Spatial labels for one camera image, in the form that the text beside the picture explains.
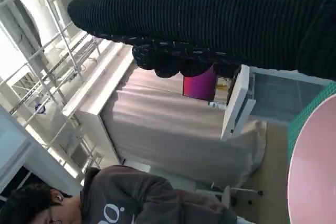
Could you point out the cloth-covered white desk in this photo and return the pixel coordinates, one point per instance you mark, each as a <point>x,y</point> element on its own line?
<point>170,129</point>

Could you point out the white office chair base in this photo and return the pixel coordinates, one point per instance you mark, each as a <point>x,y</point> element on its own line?
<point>231,192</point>

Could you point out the person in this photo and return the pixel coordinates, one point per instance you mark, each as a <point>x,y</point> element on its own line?
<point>131,197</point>

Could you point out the white bottle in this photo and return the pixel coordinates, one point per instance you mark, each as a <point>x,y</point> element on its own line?
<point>216,105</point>

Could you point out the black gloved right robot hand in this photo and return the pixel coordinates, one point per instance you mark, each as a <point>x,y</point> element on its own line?
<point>210,11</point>

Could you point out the pink bowl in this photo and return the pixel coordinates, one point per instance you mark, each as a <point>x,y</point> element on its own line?
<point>317,169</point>

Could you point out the monitor with magenta screen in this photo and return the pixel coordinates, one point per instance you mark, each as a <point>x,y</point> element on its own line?
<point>199,85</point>

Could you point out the white pipe frame rack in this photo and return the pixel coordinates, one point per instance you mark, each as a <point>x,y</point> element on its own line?
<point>52,64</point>

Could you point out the green cutting mat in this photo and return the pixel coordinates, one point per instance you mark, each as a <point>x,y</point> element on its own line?
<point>315,98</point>

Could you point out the narrow white mesh cabinet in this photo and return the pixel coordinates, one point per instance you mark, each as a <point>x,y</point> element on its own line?
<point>283,95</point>

